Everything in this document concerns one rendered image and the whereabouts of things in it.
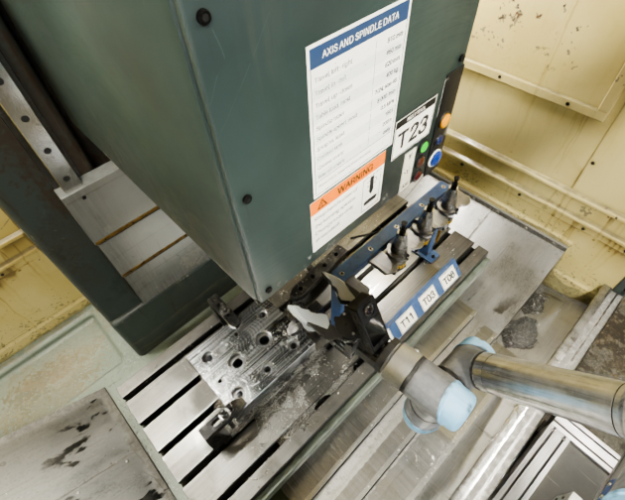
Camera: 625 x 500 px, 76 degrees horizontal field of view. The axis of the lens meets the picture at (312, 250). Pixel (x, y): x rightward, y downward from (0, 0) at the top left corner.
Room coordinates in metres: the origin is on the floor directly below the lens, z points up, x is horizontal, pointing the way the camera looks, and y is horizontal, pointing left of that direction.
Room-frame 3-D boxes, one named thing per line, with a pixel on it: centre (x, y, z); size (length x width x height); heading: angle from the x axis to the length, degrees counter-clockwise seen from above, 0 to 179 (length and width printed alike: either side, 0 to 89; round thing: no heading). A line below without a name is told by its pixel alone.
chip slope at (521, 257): (0.96, -0.37, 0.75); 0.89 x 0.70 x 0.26; 41
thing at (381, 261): (0.60, -0.18, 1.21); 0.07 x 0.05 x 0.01; 41
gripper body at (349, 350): (0.33, -0.09, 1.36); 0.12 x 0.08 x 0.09; 45
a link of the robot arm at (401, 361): (0.27, -0.14, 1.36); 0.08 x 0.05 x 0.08; 135
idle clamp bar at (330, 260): (0.76, -0.02, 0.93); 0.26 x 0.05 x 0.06; 136
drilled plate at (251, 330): (0.49, 0.20, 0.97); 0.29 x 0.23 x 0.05; 131
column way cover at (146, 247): (0.87, 0.42, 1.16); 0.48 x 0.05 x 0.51; 131
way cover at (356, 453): (0.36, -0.29, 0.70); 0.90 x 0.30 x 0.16; 131
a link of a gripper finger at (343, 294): (0.43, -0.05, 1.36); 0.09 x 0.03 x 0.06; 22
